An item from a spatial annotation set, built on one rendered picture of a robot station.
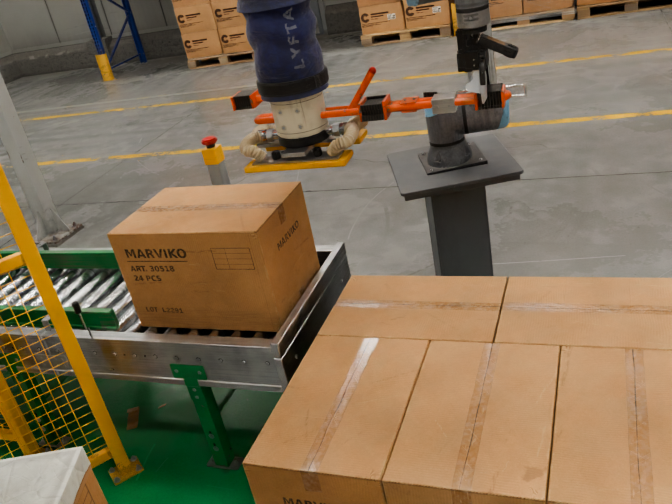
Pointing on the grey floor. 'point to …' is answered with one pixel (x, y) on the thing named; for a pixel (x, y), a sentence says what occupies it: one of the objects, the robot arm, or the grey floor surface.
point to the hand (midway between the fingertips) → (487, 95)
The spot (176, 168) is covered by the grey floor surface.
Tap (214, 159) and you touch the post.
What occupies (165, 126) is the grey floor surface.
